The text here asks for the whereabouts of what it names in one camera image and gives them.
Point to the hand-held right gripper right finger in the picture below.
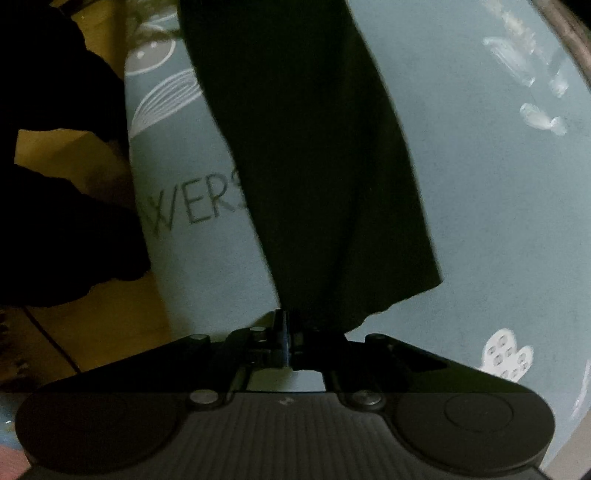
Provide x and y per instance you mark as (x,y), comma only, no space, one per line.
(298,355)

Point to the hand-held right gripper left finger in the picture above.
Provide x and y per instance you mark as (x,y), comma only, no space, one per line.
(280,339)

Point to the black pants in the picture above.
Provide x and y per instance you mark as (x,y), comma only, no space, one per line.
(314,161)

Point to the bed with blue floral sheet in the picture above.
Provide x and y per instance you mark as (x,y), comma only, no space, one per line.
(485,207)

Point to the person's black clothing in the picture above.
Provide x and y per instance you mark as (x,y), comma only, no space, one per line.
(60,240)

